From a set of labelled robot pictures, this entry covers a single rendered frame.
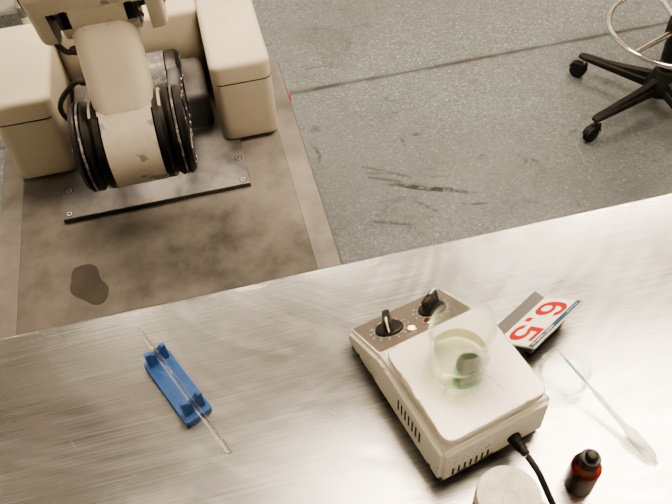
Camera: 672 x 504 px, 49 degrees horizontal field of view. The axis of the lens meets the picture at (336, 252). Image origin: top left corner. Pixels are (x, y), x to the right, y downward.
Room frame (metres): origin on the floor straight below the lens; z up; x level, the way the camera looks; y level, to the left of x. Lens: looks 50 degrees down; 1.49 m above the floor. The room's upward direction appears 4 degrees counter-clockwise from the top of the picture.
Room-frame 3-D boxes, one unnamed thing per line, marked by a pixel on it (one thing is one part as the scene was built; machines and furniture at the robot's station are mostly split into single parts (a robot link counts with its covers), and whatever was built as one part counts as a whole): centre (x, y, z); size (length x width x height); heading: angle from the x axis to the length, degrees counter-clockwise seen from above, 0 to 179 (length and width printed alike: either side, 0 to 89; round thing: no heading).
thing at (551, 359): (0.41, -0.25, 0.76); 0.06 x 0.06 x 0.02
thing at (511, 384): (0.38, -0.12, 0.83); 0.12 x 0.12 x 0.01; 24
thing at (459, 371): (0.38, -0.11, 0.88); 0.07 x 0.06 x 0.08; 107
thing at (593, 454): (0.29, -0.23, 0.79); 0.03 x 0.03 x 0.07
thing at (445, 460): (0.40, -0.11, 0.79); 0.22 x 0.13 x 0.08; 24
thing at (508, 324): (0.48, -0.22, 0.77); 0.09 x 0.06 x 0.04; 130
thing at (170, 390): (0.43, 0.19, 0.77); 0.10 x 0.03 x 0.04; 35
